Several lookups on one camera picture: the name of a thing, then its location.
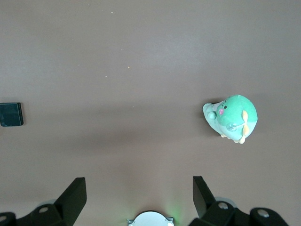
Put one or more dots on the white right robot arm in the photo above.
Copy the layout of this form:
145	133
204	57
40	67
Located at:
150	220

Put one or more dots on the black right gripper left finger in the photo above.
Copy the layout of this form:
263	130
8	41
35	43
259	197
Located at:
70	202

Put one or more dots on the black phone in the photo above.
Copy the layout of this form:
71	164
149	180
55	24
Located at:
10	115

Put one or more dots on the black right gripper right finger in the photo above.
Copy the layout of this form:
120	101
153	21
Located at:
207	212

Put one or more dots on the green dinosaur plush toy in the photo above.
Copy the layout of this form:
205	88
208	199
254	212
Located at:
235	113

